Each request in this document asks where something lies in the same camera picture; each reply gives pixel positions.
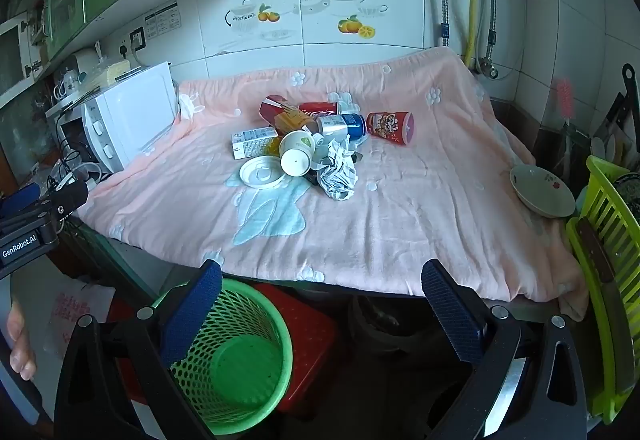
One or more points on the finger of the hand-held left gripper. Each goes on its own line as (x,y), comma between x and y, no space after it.
(67,201)
(22,196)

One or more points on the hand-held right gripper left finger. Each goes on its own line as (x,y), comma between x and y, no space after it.
(192,315)

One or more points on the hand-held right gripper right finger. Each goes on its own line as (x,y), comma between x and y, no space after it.
(450,315)

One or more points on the green mesh wastebasket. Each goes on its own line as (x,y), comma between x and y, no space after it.
(240,370)

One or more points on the white round lid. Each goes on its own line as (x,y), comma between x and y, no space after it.
(260,173)

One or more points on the white paper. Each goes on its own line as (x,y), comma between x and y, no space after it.
(337,175)

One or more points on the white green milk carton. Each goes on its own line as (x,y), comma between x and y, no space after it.
(252,143)

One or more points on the black small box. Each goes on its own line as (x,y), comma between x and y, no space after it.
(311,176)

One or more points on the gold foil wrapper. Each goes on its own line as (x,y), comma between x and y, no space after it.
(274,146)

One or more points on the white paper cup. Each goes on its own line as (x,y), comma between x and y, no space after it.
(295,155)

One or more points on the red printed cup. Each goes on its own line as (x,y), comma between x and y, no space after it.
(387,126)

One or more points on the blue and white can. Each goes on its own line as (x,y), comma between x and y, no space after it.
(350,123)

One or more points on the red yellow label drink bottle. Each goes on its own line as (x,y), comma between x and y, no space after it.
(274,110)

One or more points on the red cola can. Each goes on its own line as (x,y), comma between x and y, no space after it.
(320,110)

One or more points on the person's left hand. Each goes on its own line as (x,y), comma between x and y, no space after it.
(21,345)

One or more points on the white power strip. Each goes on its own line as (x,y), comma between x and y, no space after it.
(82,173)

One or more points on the dark round pot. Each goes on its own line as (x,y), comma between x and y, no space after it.
(385,325)

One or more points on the red print plastic bag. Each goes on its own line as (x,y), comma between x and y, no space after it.
(75,315)

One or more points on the pink flower print blanket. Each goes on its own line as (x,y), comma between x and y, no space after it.
(400,220)

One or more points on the white microwave oven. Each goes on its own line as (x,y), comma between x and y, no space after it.
(135,115)

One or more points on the red plastic stool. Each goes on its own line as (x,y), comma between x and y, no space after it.
(305,330)

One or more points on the white teapot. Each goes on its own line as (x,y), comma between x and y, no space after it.
(70,79)

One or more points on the white framed glass cabinet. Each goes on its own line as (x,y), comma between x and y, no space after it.
(15,60)

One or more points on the white kitchen appliance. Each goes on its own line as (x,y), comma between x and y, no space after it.
(86,60)

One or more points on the white ceramic bowl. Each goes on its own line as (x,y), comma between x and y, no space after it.
(537,190)

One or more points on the green plastic dish rack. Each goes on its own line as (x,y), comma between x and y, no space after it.
(615,240)

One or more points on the pink bottle brush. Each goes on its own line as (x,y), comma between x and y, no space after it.
(565,100)

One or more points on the steel pipe with valve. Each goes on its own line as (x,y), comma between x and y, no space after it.
(492,20)

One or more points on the white wall socket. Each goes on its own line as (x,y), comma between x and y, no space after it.
(124,51)

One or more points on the black wall socket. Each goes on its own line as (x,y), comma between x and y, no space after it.
(137,39)

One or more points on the white wall label sticker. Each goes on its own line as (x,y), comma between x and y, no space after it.
(162,18)

